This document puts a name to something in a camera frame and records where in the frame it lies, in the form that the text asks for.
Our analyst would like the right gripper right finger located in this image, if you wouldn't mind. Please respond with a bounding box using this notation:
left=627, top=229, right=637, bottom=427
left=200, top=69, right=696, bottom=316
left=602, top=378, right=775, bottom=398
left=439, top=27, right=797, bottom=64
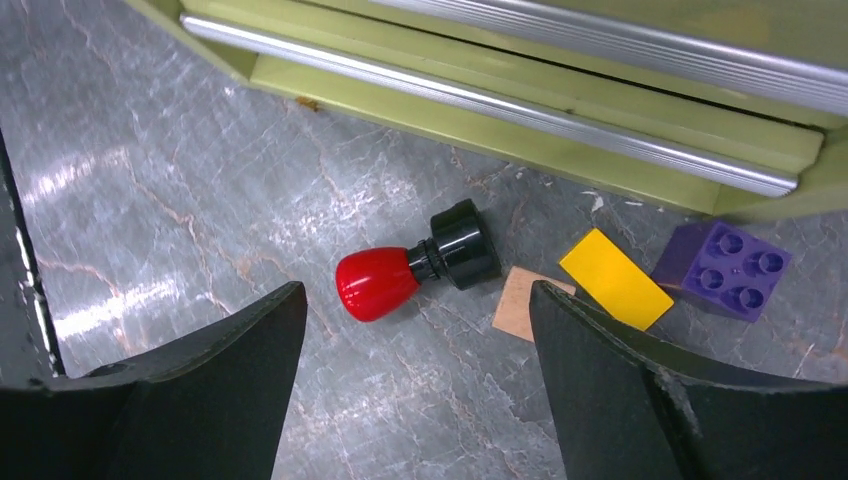
left=529, top=281, right=847, bottom=479

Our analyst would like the purple cube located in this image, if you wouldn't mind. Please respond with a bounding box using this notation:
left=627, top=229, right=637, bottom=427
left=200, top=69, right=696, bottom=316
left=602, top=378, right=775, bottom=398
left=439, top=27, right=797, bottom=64
left=650, top=220, right=792, bottom=323

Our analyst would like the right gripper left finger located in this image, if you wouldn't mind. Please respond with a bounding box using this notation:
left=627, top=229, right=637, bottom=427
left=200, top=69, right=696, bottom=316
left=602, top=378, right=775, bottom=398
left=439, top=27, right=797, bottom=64
left=1, top=281, right=308, bottom=479

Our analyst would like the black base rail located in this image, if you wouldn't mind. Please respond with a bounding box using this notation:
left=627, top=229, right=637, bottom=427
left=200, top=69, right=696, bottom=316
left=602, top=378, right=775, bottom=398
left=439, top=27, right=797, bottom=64
left=1, top=144, right=65, bottom=387

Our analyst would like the wooden cube block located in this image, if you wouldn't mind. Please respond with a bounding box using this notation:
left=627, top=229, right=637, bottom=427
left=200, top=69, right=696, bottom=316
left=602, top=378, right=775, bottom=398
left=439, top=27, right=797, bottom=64
left=492, top=266, right=576, bottom=343

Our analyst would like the green drawer cabinet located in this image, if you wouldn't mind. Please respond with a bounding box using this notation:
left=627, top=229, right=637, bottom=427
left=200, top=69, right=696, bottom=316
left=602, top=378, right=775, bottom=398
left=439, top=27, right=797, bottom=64
left=134, top=1, right=847, bottom=221

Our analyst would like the yellow eraser block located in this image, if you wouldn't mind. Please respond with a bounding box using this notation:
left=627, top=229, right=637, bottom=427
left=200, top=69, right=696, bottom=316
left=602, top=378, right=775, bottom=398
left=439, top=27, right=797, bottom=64
left=559, top=228, right=674, bottom=331

